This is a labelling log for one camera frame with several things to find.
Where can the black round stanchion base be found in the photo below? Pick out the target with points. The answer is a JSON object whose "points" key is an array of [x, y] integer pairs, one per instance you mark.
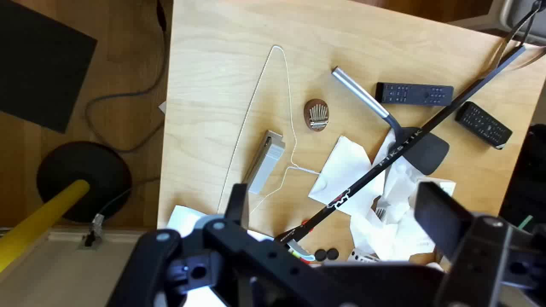
{"points": [[85, 162]]}

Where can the long black stick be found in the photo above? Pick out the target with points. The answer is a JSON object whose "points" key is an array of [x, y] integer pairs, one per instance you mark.
{"points": [[454, 104]]}

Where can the large black flat panel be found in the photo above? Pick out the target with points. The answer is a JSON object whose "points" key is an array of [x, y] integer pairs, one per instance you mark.
{"points": [[39, 61]]}

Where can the short black remote control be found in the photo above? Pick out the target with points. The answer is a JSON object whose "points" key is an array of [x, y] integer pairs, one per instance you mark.
{"points": [[483, 122]]}

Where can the yellow stanchion post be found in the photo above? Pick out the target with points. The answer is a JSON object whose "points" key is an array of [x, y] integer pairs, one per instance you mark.
{"points": [[39, 221]]}

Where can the flat white paper sheet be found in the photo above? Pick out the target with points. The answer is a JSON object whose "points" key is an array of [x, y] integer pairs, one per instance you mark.
{"points": [[341, 170]]}

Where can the grey stapler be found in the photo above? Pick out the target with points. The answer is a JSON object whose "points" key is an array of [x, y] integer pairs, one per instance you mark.
{"points": [[266, 162]]}

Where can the crumpled white paper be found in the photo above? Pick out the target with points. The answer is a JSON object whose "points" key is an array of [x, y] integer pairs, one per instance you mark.
{"points": [[397, 226]]}

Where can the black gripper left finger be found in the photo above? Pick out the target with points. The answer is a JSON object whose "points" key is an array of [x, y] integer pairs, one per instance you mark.
{"points": [[235, 204]]}

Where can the small brown round object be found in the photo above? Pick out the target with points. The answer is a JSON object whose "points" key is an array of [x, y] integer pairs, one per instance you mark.
{"points": [[315, 112]]}

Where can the small black round cap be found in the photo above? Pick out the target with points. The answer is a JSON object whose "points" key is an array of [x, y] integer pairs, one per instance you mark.
{"points": [[319, 254], [332, 252]]}

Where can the long black remote control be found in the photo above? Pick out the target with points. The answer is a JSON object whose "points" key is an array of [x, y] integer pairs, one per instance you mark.
{"points": [[414, 93]]}

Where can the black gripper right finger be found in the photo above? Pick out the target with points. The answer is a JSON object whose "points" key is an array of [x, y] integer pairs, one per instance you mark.
{"points": [[440, 218]]}

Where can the light wooden table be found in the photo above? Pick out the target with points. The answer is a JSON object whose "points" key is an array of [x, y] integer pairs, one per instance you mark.
{"points": [[215, 68]]}

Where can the white booklet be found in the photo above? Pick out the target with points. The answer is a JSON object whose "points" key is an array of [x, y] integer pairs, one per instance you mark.
{"points": [[181, 218]]}

